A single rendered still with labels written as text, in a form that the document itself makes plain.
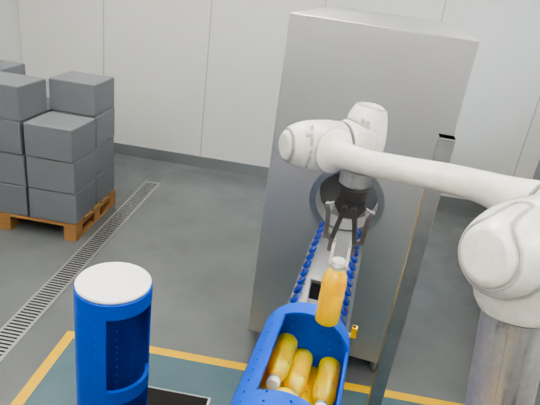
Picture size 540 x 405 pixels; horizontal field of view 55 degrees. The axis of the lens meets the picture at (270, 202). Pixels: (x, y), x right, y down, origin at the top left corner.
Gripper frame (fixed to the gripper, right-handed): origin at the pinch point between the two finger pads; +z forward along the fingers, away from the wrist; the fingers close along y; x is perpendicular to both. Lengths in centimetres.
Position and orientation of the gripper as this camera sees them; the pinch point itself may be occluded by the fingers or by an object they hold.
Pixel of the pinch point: (340, 253)
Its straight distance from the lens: 143.2
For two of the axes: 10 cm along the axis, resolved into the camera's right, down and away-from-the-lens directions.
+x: -2.4, 3.6, -9.0
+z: -1.3, 9.1, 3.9
